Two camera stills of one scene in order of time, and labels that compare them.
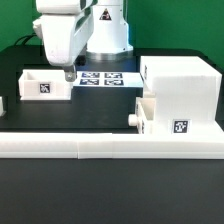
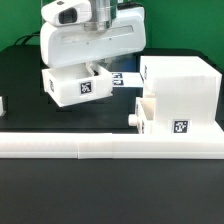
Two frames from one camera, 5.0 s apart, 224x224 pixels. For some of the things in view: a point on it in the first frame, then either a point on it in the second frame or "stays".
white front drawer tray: x=145 y=115 stays
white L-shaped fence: x=52 y=145 stays
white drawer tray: x=44 y=85 -> x=69 y=84
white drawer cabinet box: x=187 y=94 stays
